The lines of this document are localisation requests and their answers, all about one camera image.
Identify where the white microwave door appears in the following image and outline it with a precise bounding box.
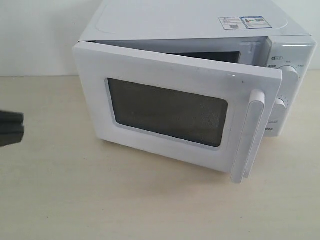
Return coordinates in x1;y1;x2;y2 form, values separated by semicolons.
72;41;282;183

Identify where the white microwave oven body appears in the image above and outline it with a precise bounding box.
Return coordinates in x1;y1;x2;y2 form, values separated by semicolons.
79;0;317;137

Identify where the blue white warning sticker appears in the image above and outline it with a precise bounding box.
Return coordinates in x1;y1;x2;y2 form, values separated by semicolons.
218;16;272;30

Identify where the lower white control knob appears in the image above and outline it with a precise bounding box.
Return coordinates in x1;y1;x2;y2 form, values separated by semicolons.
272;98;287;119

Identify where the white control knob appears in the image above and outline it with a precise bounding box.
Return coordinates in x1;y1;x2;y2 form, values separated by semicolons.
272;98;287;119
279;65;300;85

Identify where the upper white control knob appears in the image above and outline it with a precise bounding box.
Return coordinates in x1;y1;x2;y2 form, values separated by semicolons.
279;65;300;85

